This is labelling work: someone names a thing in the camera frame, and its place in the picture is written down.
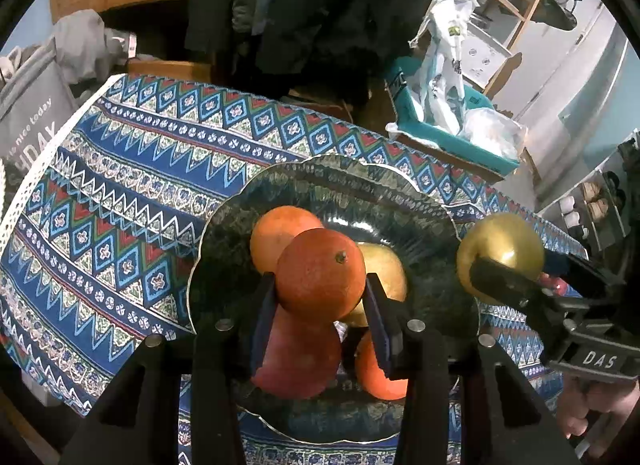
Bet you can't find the orange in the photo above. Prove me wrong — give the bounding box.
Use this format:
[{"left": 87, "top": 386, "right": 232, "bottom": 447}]
[
  {"left": 249, "top": 205, "right": 326, "bottom": 276},
  {"left": 354, "top": 330, "right": 414, "bottom": 401},
  {"left": 276, "top": 228, "right": 367, "bottom": 328}
]

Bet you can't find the yellow apple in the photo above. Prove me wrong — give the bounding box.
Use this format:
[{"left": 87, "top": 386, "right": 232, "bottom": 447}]
[
  {"left": 340, "top": 242, "right": 409, "bottom": 329},
  {"left": 456, "top": 212, "right": 546, "bottom": 306}
]

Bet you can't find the white printed plastic bag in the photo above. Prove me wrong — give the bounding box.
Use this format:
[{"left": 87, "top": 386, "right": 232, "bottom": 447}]
[{"left": 410, "top": 0, "right": 482, "bottom": 137}]

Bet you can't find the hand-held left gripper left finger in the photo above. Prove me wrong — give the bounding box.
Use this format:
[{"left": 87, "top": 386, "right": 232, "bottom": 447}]
[{"left": 59, "top": 272, "right": 281, "bottom": 465}]

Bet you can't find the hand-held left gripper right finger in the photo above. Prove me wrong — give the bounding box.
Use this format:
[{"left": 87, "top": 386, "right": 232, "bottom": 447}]
[{"left": 362, "top": 272, "right": 583, "bottom": 465}]

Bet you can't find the blue patterned tablecloth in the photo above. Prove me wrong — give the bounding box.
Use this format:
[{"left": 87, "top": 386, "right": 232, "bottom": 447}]
[{"left": 0, "top": 72, "right": 591, "bottom": 465}]

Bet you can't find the large red apple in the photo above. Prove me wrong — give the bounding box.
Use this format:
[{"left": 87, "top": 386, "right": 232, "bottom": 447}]
[{"left": 250, "top": 305, "right": 344, "bottom": 400}]

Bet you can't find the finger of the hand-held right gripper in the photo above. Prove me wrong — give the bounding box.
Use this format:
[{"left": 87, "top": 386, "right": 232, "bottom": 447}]
[
  {"left": 470, "top": 255, "right": 568, "bottom": 341},
  {"left": 540, "top": 249, "right": 627, "bottom": 297}
]

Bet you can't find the teal plastic crate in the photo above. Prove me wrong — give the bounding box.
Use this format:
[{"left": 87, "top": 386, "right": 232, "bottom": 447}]
[{"left": 385, "top": 56, "right": 522, "bottom": 176}]

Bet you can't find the grey clothing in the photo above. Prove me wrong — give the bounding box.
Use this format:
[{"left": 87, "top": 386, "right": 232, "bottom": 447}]
[{"left": 50, "top": 10, "right": 139, "bottom": 97}]

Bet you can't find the dark hanging coat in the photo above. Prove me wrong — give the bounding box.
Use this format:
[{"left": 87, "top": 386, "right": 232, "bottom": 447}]
[{"left": 185, "top": 0, "right": 434, "bottom": 107}]

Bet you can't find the dark glass plate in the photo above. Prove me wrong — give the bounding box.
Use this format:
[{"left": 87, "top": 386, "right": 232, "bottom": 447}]
[{"left": 187, "top": 154, "right": 482, "bottom": 446}]

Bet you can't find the wooden shelf rack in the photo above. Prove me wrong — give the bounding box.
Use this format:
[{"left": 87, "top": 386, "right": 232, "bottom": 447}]
[{"left": 440, "top": 0, "right": 559, "bottom": 102}]

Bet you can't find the clear plastic bag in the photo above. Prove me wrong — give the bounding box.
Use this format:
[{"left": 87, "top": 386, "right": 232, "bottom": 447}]
[{"left": 460, "top": 108, "right": 529, "bottom": 162}]

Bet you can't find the white shoe rack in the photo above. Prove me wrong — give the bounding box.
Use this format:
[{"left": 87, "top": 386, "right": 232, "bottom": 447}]
[{"left": 540, "top": 129, "right": 640, "bottom": 257}]

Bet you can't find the dark cloth on shelf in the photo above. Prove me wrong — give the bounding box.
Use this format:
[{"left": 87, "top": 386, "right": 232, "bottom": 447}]
[{"left": 510, "top": 0, "right": 584, "bottom": 32}]

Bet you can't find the person's right hand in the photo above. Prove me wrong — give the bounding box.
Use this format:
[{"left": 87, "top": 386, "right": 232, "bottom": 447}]
[{"left": 555, "top": 377, "right": 640, "bottom": 457}]

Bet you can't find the grey printed tote bag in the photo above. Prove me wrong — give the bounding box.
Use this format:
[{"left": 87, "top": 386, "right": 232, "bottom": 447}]
[{"left": 0, "top": 38, "right": 82, "bottom": 187}]

